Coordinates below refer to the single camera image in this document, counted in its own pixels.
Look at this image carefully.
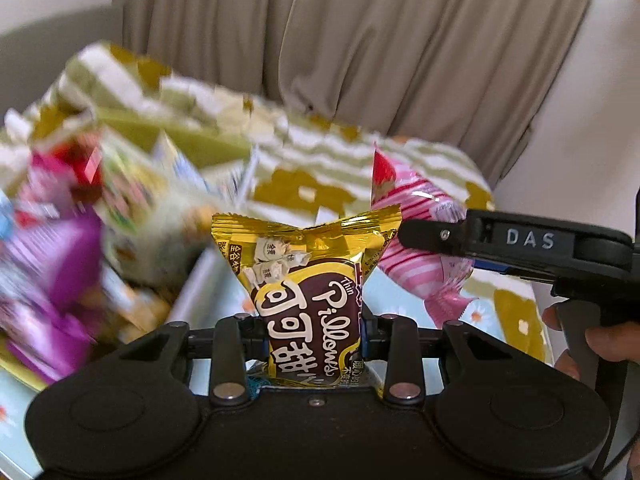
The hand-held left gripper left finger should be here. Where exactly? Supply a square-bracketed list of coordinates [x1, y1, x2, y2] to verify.
[120, 312, 268, 407]

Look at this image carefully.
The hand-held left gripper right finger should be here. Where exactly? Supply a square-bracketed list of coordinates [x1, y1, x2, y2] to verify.
[360, 310, 483, 407]

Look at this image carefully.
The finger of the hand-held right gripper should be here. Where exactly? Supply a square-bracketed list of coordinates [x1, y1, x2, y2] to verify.
[472, 256, 523, 275]
[399, 215, 482, 264]

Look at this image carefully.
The pink striped snack packet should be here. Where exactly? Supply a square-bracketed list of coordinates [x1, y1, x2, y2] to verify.
[370, 145, 477, 332]

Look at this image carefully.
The light blue daisy box lid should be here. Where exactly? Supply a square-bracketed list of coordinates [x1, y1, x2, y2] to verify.
[0, 250, 506, 480]

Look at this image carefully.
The gold and brown snack packet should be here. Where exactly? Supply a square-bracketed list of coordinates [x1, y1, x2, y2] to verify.
[211, 200, 403, 391]

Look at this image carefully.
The green fabric storage box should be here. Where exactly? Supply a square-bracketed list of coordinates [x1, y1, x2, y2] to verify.
[95, 105, 257, 173]

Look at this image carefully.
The person's right hand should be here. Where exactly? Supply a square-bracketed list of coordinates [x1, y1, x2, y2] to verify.
[542, 305, 640, 382]

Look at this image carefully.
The yellow snack packet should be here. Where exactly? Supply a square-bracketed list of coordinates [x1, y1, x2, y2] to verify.
[114, 284, 173, 333]

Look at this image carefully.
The green striped floral blanket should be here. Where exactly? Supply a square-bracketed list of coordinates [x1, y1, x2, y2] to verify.
[0, 42, 551, 367]

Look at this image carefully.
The cartoon print green snack packet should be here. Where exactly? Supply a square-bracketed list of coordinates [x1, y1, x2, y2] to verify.
[99, 139, 212, 282]

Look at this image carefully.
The purple snack packet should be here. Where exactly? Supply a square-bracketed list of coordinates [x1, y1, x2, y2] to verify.
[0, 209, 107, 382]

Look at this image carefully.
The blue and white snack packet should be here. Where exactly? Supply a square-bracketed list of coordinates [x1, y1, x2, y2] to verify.
[152, 132, 212, 192]

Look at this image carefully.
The beige curtain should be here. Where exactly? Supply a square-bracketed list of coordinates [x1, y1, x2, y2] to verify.
[112, 0, 601, 192]

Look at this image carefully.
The red and white snack packet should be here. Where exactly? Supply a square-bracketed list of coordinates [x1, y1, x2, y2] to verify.
[50, 135, 107, 187]

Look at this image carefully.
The magenta snack packet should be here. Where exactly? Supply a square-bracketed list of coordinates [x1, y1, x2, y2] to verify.
[27, 154, 68, 203]

